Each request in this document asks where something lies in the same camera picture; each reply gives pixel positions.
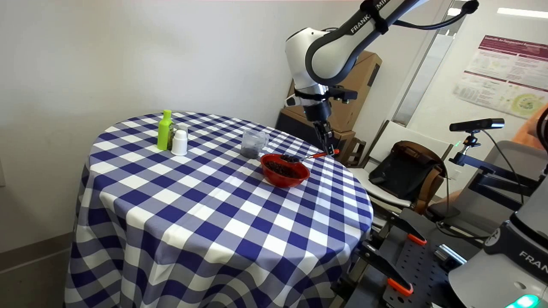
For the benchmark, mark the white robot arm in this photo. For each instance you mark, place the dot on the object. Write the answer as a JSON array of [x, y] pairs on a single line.
[[321, 59]]

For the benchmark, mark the small white plastic bottle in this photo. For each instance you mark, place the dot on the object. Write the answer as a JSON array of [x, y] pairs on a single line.
[[178, 146]]

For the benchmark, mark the blue white checkered tablecloth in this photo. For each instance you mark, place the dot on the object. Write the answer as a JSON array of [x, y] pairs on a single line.
[[205, 230]]

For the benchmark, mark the black camera on stand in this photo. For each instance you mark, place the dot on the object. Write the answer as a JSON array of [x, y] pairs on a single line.
[[476, 126]]

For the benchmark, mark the seated person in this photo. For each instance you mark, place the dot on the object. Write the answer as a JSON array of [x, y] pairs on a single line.
[[525, 134]]

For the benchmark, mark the dark brown bag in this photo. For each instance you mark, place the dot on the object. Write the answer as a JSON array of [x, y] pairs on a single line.
[[409, 172]]

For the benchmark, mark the red orange bowl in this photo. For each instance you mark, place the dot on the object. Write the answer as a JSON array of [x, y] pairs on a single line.
[[279, 180]]

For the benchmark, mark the wall poster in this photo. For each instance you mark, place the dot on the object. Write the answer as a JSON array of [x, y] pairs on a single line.
[[506, 76]]

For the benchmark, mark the transparent plastic measuring jar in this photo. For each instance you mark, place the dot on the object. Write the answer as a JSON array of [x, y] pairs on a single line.
[[251, 143]]

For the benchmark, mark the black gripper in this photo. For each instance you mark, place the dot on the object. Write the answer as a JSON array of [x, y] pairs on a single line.
[[318, 117]]

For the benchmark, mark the black clamp orange handle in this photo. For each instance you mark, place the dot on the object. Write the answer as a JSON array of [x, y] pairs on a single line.
[[393, 280]]

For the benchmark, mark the green plastic bottle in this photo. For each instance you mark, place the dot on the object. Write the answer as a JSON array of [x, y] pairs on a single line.
[[164, 131]]

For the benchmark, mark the orange handled metal spoon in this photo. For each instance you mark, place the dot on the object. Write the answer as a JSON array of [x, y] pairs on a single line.
[[328, 153]]

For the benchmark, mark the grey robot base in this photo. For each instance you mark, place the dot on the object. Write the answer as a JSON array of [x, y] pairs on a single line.
[[510, 271]]

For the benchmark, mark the coffee beans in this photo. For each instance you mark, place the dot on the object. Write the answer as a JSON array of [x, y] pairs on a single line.
[[280, 168]]

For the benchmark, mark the brown cardboard box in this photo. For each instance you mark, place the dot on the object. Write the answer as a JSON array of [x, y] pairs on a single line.
[[359, 79]]

